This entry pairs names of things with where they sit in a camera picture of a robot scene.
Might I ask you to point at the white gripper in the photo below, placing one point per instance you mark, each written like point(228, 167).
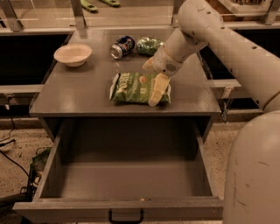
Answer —
point(162, 63)

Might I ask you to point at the green jalapeno chip bag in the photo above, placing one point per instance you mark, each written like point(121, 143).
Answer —
point(135, 88)

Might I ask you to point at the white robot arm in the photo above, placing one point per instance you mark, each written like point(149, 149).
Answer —
point(252, 187)

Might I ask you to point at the small green crumpled bag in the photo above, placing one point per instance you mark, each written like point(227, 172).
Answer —
point(148, 46)

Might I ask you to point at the grey open top drawer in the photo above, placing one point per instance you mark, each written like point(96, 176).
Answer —
point(157, 165)

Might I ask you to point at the green bag on floor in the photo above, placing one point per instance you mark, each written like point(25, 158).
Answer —
point(38, 163)

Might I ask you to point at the blue soda can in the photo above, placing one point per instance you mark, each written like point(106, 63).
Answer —
point(122, 47)

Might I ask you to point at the green tool far right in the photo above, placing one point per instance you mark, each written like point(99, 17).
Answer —
point(112, 3)

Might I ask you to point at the green tool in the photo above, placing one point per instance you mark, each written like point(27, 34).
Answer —
point(112, 3)
point(88, 6)

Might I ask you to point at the white ceramic bowl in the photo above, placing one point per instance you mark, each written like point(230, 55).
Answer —
point(73, 55)

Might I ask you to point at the grey cabinet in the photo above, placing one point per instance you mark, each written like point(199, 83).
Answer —
point(103, 86)

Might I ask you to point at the green tool far left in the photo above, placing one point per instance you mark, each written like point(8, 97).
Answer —
point(88, 6)

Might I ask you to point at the wooden shelf unit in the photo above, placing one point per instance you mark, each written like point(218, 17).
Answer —
point(241, 10)

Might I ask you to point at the black drawer handle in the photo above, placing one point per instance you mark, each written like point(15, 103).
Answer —
point(125, 218)

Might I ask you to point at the metal railing frame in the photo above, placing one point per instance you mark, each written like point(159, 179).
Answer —
point(24, 15)

